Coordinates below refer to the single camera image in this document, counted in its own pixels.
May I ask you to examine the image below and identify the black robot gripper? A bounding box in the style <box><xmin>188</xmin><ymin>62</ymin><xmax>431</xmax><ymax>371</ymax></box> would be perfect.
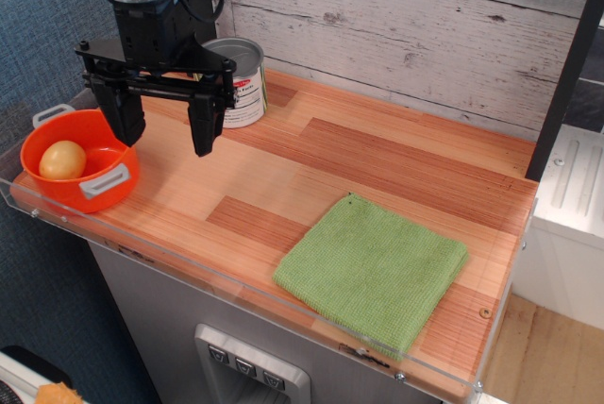
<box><xmin>75</xmin><ymin>2</ymin><xmax>236</xmax><ymax>157</ymax></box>

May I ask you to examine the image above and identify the green cloth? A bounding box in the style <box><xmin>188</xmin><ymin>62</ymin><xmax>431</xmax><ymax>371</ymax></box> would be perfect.
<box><xmin>273</xmin><ymin>194</ymin><xmax>468</xmax><ymax>360</ymax></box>

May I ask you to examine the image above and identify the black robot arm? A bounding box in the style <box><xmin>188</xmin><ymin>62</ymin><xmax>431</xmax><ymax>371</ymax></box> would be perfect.
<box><xmin>75</xmin><ymin>0</ymin><xmax>237</xmax><ymax>157</ymax></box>

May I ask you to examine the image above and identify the toy tin can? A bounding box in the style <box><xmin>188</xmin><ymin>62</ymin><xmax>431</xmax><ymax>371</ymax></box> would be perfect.
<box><xmin>203</xmin><ymin>37</ymin><xmax>267</xmax><ymax>129</ymax></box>

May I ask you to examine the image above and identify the orange toy pot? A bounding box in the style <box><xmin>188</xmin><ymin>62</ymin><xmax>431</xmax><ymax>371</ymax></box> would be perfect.
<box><xmin>20</xmin><ymin>104</ymin><xmax>140</xmax><ymax>213</ymax></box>

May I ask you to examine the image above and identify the yellow toy potato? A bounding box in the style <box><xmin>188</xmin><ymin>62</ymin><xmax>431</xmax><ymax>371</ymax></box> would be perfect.
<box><xmin>39</xmin><ymin>141</ymin><xmax>87</xmax><ymax>180</ymax></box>

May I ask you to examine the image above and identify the clear acrylic table guard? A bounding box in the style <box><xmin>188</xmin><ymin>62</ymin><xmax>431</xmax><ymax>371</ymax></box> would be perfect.
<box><xmin>1</xmin><ymin>181</ymin><xmax>512</xmax><ymax>403</ymax></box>

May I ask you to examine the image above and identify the grey toy fridge cabinet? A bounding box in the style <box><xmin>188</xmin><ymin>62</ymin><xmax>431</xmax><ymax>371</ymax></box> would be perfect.
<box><xmin>91</xmin><ymin>244</ymin><xmax>438</xmax><ymax>403</ymax></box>

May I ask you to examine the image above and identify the silver dispenser button panel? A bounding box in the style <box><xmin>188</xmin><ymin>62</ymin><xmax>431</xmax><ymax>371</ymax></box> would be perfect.
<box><xmin>194</xmin><ymin>324</ymin><xmax>311</xmax><ymax>403</ymax></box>

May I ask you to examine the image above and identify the orange object bottom left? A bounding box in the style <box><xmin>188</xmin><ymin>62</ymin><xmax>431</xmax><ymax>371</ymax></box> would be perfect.
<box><xmin>34</xmin><ymin>382</ymin><xmax>84</xmax><ymax>404</ymax></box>

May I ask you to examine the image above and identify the white toy sink unit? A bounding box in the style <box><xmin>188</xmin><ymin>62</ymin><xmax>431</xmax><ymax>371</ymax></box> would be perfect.
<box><xmin>512</xmin><ymin>126</ymin><xmax>603</xmax><ymax>328</ymax></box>

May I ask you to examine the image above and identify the black vertical frame post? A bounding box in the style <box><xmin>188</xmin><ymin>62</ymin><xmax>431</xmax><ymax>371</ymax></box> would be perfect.
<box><xmin>525</xmin><ymin>0</ymin><xmax>603</xmax><ymax>182</ymax></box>

